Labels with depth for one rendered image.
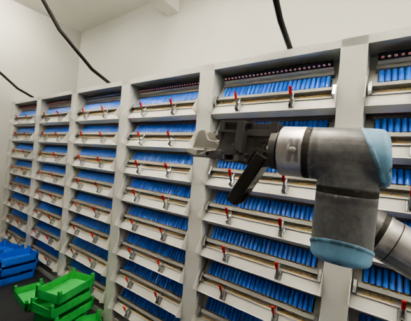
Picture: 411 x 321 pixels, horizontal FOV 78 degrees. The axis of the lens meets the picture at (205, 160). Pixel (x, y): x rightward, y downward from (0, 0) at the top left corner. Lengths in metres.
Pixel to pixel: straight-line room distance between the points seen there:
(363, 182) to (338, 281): 0.80
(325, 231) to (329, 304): 0.81
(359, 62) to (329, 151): 0.80
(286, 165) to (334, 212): 0.10
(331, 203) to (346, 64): 0.84
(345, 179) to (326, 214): 0.06
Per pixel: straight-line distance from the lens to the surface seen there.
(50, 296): 2.04
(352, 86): 1.17
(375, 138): 0.44
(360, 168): 0.43
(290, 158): 0.45
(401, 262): 0.59
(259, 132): 0.49
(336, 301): 1.23
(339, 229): 0.44
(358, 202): 0.44
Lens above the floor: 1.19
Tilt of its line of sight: level
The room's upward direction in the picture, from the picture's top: 5 degrees clockwise
